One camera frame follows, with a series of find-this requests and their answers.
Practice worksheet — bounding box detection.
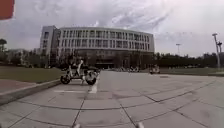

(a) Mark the row of parked vehicles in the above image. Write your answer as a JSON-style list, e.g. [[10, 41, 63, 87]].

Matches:
[[113, 65, 141, 73]]

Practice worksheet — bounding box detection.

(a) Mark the large curved grey building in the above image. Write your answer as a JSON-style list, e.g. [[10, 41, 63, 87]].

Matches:
[[39, 25, 156, 70]]

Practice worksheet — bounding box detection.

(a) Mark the white scooter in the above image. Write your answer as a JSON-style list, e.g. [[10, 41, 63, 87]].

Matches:
[[59, 59, 99, 86]]

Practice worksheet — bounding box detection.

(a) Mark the grey paved plaza ground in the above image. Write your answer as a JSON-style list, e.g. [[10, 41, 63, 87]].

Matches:
[[0, 69, 224, 128]]

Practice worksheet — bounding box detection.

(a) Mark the vehicle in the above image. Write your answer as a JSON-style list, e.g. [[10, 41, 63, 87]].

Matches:
[[148, 65, 161, 75]]

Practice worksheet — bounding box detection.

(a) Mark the row of trees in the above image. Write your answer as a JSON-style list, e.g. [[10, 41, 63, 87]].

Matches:
[[0, 38, 46, 68], [154, 51, 224, 69]]

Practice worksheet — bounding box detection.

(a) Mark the grey stone kerb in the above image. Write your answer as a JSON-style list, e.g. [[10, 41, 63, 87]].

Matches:
[[0, 78, 63, 107]]

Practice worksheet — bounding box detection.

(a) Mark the red brick path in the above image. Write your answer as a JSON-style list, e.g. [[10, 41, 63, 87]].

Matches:
[[0, 78, 38, 94]]

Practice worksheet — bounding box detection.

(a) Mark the tall light pole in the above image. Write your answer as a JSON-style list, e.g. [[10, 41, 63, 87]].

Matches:
[[211, 32, 222, 70]]

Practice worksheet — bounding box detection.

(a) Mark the red flag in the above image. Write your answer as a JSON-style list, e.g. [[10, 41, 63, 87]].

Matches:
[[0, 0, 16, 21]]

